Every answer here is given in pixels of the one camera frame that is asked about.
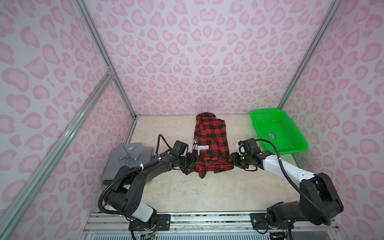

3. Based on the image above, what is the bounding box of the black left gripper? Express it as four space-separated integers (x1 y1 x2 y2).
178 151 203 175

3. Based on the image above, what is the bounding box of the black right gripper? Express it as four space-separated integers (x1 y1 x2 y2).
224 151 253 169

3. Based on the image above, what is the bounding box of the red black plaid shirt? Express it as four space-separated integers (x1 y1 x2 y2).
193 112 234 179

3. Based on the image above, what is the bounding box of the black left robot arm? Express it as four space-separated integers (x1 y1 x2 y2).
98 153 197 225

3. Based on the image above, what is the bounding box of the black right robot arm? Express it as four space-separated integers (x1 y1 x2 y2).
230 151 344 228

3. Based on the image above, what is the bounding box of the green plastic basket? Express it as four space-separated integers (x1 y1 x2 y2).
250 109 308 155

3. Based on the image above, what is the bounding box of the folded grey shirt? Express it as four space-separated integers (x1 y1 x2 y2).
101 143 154 186

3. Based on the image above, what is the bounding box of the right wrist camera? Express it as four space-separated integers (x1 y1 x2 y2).
238 138 261 155

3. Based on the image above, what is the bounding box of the black corrugated left cable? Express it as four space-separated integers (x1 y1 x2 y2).
154 133 173 155

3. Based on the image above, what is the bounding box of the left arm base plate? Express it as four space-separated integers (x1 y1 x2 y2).
129 213 171 232

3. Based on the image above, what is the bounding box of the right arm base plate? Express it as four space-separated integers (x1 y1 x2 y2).
250 213 292 232

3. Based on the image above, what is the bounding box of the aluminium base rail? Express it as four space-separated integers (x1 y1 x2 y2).
81 211 344 240

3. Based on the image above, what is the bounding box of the aluminium corner frame post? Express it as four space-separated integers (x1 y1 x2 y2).
277 0 345 110

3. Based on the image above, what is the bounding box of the aluminium diagonal frame bar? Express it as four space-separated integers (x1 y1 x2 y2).
1 73 115 240

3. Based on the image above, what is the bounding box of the aluminium left corner post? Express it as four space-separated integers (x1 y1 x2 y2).
73 0 137 120

